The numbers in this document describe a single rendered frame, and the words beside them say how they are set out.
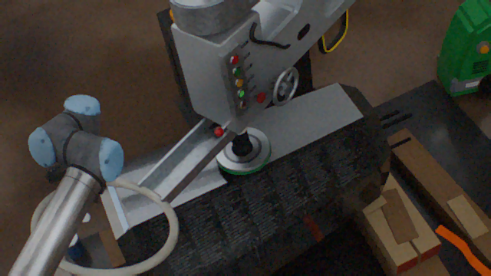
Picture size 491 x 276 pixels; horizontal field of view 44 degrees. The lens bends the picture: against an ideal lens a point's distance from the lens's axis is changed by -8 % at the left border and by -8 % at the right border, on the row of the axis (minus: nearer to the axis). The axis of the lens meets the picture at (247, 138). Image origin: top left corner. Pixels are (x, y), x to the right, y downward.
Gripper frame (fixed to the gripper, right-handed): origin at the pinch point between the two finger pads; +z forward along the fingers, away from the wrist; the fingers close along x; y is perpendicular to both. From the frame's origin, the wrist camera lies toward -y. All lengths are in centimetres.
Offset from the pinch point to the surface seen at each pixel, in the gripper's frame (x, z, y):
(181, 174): 52, 17, 19
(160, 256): 11.3, 19.6, 21.3
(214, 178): 76, 34, 27
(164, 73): 236, 76, -32
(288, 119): 104, 19, 51
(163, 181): 49, 19, 13
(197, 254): 56, 58, 26
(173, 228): 25.0, 19.4, 22.3
